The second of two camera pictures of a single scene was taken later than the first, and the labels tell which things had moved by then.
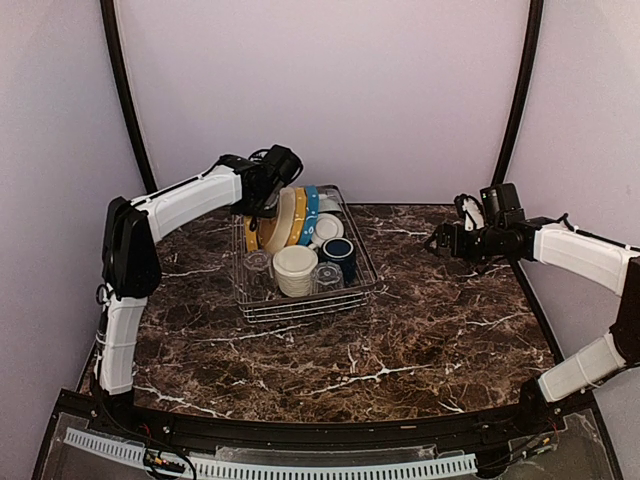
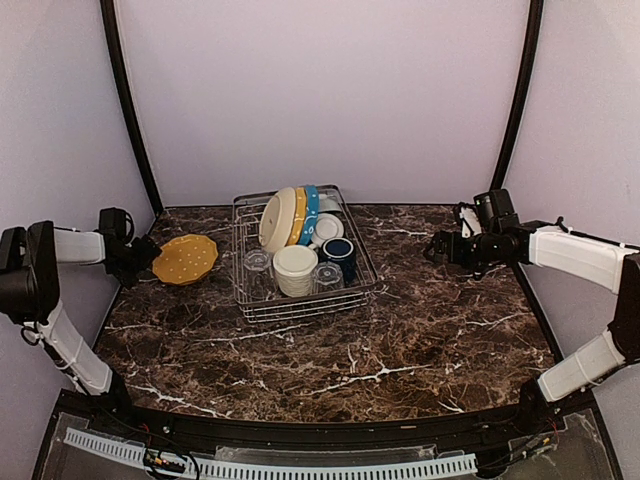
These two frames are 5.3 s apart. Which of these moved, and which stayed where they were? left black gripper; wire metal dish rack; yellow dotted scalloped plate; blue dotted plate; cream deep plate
Moved: left black gripper; yellow dotted scalloped plate
Stayed: wire metal dish rack; cream deep plate; blue dotted plate
